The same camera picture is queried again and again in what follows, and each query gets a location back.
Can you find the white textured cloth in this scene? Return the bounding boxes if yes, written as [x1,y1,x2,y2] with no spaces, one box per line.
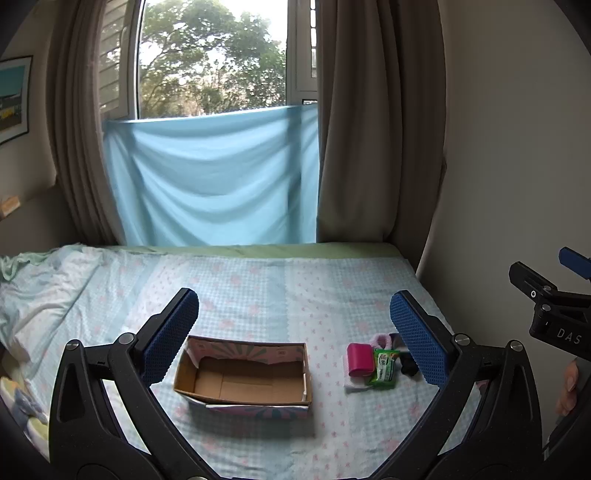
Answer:
[344,354,398,394]

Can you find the framed wall picture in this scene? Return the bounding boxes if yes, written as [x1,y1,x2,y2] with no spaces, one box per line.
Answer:
[0,55,34,147]

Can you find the white crumpled quilt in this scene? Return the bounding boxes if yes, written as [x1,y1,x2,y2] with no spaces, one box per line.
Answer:
[0,244,100,363]

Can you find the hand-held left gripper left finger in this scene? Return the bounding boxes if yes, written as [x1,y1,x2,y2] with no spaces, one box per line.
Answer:
[49,288,219,480]

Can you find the green tissue packet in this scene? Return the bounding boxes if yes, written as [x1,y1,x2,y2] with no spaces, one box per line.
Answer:
[369,349,401,389]

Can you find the window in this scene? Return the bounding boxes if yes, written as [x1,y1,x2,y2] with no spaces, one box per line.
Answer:
[98,0,320,123]

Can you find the person's right hand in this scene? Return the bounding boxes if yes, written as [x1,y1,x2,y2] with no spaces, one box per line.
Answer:
[555,359,581,417]

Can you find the patterned pillow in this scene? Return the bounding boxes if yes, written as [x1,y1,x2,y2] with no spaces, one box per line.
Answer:
[0,373,52,446]

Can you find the pink pouch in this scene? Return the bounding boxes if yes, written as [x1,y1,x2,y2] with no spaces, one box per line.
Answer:
[347,343,374,377]

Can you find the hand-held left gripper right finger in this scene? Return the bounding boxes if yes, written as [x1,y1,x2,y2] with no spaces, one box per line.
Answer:
[382,290,543,480]

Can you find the brown curtain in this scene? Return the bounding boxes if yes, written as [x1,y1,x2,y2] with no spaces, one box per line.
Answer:
[315,0,450,246]
[45,0,141,246]

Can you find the cardboard box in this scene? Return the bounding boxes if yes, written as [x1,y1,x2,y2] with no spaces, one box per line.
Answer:
[174,335,314,421]

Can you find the black sock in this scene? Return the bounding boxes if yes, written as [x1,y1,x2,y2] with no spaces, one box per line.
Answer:
[389,332,419,377]

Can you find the light blue hanging cloth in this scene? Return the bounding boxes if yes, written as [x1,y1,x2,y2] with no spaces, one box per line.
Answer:
[102,103,321,247]

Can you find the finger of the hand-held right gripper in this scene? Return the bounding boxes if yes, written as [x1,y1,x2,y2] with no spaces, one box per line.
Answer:
[508,261,560,302]
[558,247,591,280]

